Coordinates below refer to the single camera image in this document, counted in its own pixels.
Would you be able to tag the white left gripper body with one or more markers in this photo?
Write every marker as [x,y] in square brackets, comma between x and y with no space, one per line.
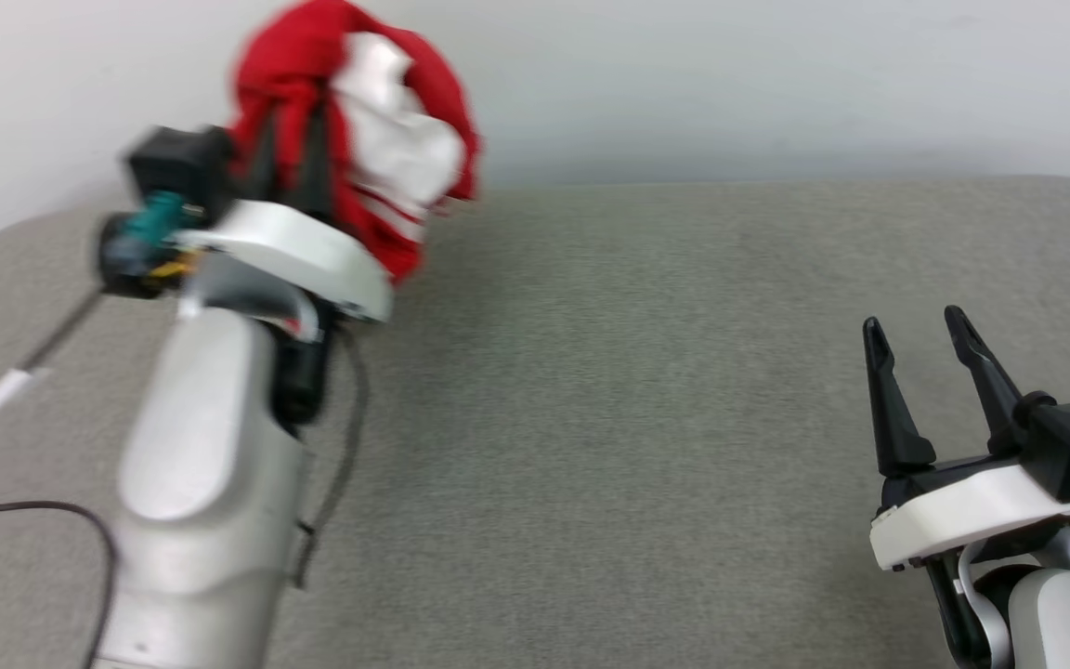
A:
[312,251]

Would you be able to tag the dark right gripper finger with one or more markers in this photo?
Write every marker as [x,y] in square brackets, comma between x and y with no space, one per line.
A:
[990,386]
[895,427]

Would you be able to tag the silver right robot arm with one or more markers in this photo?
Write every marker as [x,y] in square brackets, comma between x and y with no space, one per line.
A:
[1055,618]

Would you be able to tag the red and white jersey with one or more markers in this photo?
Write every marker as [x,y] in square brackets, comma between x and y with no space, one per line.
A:
[293,56]

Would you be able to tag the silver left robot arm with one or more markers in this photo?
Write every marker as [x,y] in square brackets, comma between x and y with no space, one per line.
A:
[201,465]

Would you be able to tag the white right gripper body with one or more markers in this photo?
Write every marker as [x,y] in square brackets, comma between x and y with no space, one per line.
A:
[962,511]

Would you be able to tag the grey fabric sofa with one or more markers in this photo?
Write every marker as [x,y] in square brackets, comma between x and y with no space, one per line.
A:
[609,418]

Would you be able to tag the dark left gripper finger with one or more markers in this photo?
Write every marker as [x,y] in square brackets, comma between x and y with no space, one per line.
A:
[262,167]
[318,172]

